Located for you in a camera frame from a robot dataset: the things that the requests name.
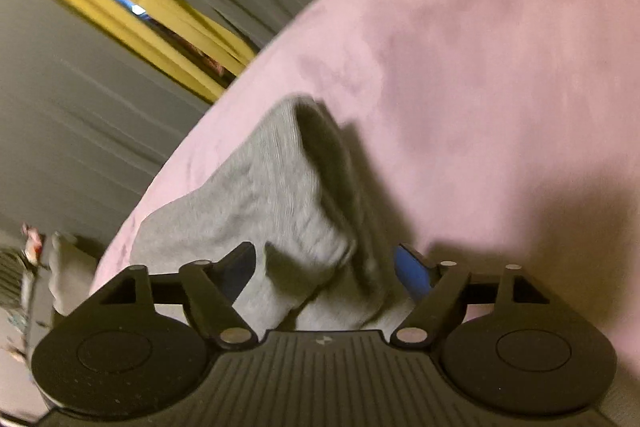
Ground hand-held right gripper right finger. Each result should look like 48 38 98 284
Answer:
390 244 547 349

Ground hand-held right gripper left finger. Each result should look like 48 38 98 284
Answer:
99 241 259 351

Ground pink bed sheet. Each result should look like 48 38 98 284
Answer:
89 0 640 365

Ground grey sweat pants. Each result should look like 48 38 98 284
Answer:
127 94 418 333

